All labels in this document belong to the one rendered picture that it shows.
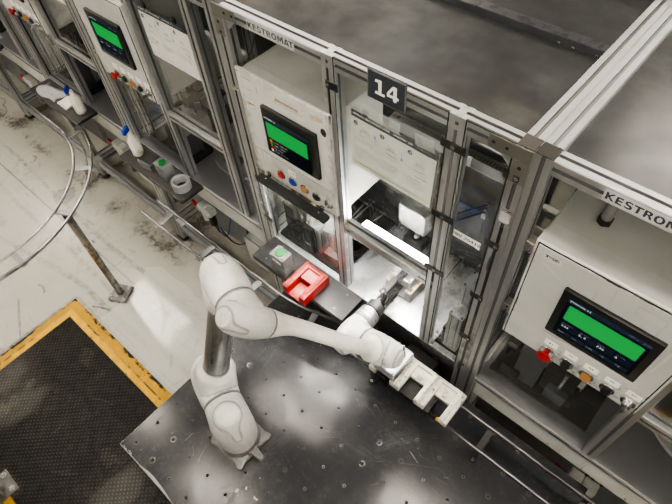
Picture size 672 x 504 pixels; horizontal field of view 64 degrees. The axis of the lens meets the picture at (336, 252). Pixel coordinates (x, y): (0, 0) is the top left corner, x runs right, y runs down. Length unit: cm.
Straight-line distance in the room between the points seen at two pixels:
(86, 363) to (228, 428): 163
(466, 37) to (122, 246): 293
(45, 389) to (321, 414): 182
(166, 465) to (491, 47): 190
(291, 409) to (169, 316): 141
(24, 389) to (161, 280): 98
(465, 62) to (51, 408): 286
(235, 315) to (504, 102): 93
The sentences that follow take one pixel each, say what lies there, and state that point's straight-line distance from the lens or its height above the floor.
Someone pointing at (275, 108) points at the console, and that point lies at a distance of 183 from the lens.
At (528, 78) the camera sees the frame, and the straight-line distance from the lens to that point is 150.
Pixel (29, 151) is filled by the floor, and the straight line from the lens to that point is 507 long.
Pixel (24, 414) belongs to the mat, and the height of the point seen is 1.
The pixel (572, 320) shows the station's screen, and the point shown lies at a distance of 152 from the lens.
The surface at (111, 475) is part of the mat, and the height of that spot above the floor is 1.
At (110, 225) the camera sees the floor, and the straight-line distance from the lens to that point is 415.
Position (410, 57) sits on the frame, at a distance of 154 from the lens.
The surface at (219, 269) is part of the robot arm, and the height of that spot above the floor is 149.
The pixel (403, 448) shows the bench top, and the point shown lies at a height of 68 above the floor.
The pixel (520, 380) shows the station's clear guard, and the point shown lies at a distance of 203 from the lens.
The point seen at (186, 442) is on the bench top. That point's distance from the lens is 240.
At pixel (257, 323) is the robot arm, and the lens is 165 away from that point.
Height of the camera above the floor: 286
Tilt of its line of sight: 53 degrees down
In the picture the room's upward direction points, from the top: 5 degrees counter-clockwise
